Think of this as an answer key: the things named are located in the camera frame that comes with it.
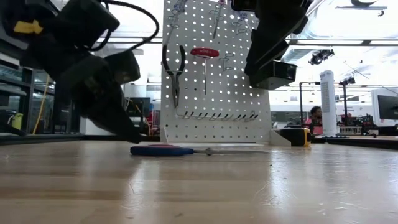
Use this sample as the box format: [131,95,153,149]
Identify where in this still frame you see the black ceiling camera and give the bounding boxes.
[308,49,335,66]

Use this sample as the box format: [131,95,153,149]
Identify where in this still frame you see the black shelving rack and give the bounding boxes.
[0,46,85,135]

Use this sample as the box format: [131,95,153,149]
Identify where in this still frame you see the black plastic bin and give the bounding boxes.
[248,60,298,91]

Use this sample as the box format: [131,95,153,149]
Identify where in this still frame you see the blue red handled scissors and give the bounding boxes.
[129,144,270,157]

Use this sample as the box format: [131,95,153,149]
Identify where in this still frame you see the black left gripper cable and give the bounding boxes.
[88,0,160,53]

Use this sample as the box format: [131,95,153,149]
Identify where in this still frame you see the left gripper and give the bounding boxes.
[20,40,142,144]

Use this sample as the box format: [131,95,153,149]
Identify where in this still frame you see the white tower fan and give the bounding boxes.
[320,70,338,136]

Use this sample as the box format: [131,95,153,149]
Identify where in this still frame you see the black handled needle-nose pliers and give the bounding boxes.
[161,44,187,110]

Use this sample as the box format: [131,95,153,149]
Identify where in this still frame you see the slim dark blue screwdriver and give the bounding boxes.
[231,9,254,35]

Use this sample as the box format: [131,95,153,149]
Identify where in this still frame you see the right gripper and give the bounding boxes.
[231,0,313,77]

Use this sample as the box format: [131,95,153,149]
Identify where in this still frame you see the white perforated pegboard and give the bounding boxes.
[159,0,292,147]

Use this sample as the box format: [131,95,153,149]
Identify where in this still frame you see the yellow-green bottle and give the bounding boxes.
[11,113,24,131]

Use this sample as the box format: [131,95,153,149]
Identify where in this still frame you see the yellow cable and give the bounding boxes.
[32,74,50,135]

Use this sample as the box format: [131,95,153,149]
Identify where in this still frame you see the yellow black tape measure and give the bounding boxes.
[277,126,313,147]

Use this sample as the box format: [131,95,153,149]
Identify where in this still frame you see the black camera stand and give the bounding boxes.
[338,76,357,125]

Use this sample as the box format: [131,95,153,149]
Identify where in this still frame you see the person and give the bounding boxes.
[306,105,324,135]

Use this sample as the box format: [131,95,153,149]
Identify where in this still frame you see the multi-hook wire rack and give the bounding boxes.
[175,107,259,123]

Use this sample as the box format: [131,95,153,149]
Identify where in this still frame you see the black computer monitor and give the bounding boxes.
[377,95,398,121]
[124,96,152,118]

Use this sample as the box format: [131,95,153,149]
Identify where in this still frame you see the black pole frame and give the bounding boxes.
[298,81,322,125]

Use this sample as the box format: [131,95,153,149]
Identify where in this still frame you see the ceiling light strip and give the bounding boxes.
[285,39,398,46]
[99,36,164,44]

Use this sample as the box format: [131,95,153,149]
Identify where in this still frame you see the metal ring pegboard hook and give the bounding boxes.
[219,52,236,72]

